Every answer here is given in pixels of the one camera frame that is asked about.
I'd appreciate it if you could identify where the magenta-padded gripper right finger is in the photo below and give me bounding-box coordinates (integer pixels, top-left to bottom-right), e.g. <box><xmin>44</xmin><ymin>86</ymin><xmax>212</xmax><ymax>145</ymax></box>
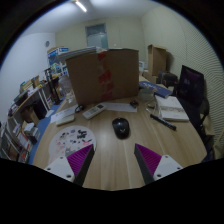
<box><xmin>133</xmin><ymin>143</ymin><xmax>184</xmax><ymax>186</ymax></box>

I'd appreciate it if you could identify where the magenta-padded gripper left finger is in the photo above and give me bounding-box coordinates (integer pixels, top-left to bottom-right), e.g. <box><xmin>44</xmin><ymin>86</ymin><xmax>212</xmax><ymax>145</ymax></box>
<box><xmin>43</xmin><ymin>143</ymin><xmax>96</xmax><ymax>188</ymax></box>

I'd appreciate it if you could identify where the black computer mouse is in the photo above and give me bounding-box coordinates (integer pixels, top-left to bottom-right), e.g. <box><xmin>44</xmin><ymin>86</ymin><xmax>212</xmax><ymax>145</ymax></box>
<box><xmin>111</xmin><ymin>117</ymin><xmax>131</xmax><ymax>140</ymax></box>

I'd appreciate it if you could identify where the round white printed mouse pad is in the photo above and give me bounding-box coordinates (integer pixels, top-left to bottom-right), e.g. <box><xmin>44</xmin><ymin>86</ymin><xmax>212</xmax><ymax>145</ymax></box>
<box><xmin>48</xmin><ymin>125</ymin><xmax>98</xmax><ymax>164</ymax></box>

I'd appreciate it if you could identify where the black marker pen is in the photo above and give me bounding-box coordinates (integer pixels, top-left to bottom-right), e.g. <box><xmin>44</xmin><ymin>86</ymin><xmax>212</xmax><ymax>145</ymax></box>
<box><xmin>149</xmin><ymin>113</ymin><xmax>178</xmax><ymax>131</ymax></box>

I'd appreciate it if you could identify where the white remote control with buttons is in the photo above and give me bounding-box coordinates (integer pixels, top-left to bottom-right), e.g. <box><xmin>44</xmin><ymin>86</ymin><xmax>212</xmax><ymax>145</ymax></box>
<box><xmin>82</xmin><ymin>103</ymin><xmax>107</xmax><ymax>120</ymax></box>

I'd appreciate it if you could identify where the small black clip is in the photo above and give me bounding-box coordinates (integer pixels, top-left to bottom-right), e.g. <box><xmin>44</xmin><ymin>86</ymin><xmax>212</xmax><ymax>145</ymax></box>
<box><xmin>129</xmin><ymin>99</ymin><xmax>140</xmax><ymax>109</ymax></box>

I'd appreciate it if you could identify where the blank white paper sheet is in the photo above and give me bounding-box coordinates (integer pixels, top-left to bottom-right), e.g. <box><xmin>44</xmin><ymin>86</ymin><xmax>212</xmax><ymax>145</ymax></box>
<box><xmin>101</xmin><ymin>101</ymin><xmax>138</xmax><ymax>113</ymax></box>

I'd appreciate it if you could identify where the black office chair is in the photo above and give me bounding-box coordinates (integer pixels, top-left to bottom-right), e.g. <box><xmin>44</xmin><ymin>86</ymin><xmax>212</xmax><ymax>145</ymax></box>
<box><xmin>185</xmin><ymin>96</ymin><xmax>215</xmax><ymax>158</ymax></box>

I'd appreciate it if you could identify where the cluttered shelf unit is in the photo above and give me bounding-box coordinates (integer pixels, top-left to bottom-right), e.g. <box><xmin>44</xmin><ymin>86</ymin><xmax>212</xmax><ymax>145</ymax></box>
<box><xmin>0</xmin><ymin>74</ymin><xmax>55</xmax><ymax>164</ymax></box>

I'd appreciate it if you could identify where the clear plastic cup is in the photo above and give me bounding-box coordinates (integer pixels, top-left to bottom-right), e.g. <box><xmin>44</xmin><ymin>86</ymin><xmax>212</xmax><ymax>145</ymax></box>
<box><xmin>138</xmin><ymin>87</ymin><xmax>155</xmax><ymax>102</ymax></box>

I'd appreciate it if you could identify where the blue book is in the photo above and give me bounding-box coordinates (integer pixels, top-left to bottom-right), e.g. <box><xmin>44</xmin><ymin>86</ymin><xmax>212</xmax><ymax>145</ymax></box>
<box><xmin>138</xmin><ymin>80</ymin><xmax>173</xmax><ymax>100</ymax></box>

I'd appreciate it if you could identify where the clear glass jar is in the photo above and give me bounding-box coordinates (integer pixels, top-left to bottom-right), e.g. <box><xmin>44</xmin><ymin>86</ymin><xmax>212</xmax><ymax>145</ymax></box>
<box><xmin>59</xmin><ymin>75</ymin><xmax>76</xmax><ymax>104</ymax></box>

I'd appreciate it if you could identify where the black stand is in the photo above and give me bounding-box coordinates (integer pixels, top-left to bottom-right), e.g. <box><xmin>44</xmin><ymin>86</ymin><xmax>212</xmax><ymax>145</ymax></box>
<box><xmin>46</xmin><ymin>67</ymin><xmax>62</xmax><ymax>106</ymax></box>

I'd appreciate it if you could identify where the black bag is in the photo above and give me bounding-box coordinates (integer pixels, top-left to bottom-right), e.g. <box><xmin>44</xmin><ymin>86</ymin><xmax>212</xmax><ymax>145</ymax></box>
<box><xmin>157</xmin><ymin>70</ymin><xmax>179</xmax><ymax>88</ymax></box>

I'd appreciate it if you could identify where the large brown cardboard box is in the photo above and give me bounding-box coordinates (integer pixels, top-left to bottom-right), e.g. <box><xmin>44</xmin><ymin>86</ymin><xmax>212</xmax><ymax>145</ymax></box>
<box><xmin>65</xmin><ymin>48</ymin><xmax>140</xmax><ymax>107</ymax></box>

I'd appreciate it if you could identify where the tall open cardboard box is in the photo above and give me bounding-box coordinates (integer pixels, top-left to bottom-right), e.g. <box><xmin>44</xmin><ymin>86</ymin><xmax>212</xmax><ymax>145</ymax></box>
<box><xmin>147</xmin><ymin>44</ymin><xmax>169</xmax><ymax>78</ymax></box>

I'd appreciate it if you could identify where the frosted window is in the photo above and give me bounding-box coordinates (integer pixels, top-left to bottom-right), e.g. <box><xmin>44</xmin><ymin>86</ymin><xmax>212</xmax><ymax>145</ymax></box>
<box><xmin>85</xmin><ymin>22</ymin><xmax>109</xmax><ymax>50</ymax></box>

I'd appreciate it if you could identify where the ceiling tube light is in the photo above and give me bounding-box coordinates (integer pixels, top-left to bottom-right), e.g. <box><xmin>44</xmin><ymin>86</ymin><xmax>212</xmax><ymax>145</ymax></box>
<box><xmin>73</xmin><ymin>0</ymin><xmax>88</xmax><ymax>14</ymax></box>

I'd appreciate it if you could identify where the black coiled cable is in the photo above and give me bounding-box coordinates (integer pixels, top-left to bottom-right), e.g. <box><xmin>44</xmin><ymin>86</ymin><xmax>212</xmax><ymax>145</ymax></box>
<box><xmin>74</xmin><ymin>104</ymin><xmax>86</xmax><ymax>114</ymax></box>

